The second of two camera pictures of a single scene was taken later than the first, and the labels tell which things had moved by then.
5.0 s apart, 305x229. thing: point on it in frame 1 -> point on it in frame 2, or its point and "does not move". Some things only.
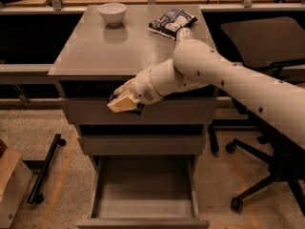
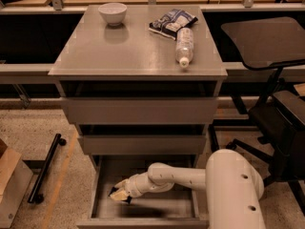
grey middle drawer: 142,144 does not move
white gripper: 142,88 -> 132,186
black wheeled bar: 34,196 does not move
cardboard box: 9,160 does not move
